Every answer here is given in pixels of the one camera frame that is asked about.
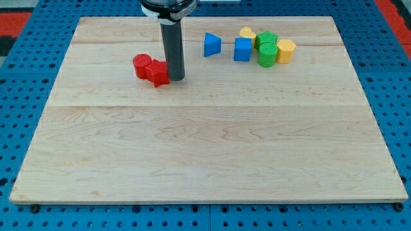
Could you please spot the yellow hexagon block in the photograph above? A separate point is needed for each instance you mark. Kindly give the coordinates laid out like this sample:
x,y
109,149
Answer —
x,y
285,52

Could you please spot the green cylinder block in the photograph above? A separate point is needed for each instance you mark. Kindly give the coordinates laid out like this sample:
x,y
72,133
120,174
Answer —
x,y
267,54

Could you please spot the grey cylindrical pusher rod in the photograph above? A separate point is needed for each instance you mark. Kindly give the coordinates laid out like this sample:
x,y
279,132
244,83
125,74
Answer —
x,y
173,50

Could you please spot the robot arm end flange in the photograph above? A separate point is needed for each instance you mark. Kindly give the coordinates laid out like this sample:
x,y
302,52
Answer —
x,y
168,11

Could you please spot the yellow heart block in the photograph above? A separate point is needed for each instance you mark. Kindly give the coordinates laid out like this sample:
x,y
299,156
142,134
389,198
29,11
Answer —
x,y
247,32

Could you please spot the red star block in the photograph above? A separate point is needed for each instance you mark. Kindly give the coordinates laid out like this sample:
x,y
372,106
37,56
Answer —
x,y
157,73

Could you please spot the red cylinder block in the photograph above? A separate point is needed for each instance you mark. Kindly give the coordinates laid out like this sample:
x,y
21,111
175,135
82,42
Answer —
x,y
140,62

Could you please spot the blue triangle block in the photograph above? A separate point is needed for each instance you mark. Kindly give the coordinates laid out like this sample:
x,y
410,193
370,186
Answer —
x,y
212,44

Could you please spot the wooden board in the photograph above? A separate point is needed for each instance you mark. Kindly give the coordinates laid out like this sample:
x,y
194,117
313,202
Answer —
x,y
230,132

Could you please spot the blue cube block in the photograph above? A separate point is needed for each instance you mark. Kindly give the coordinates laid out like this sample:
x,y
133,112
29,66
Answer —
x,y
242,49

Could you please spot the green star block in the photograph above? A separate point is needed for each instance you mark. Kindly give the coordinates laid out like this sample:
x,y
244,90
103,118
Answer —
x,y
265,37

